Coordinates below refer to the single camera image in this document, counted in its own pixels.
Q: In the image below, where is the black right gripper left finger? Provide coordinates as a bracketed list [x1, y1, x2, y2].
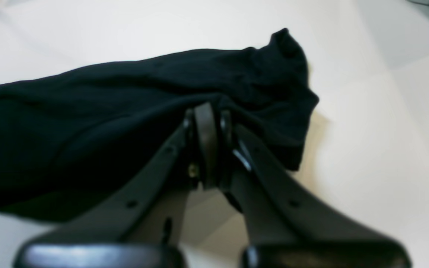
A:
[13, 102, 217, 268]

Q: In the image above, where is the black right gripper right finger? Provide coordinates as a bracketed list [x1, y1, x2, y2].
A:
[220, 110, 412, 268]

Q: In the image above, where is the black t-shirt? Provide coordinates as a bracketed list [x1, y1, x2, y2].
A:
[0, 29, 320, 221]

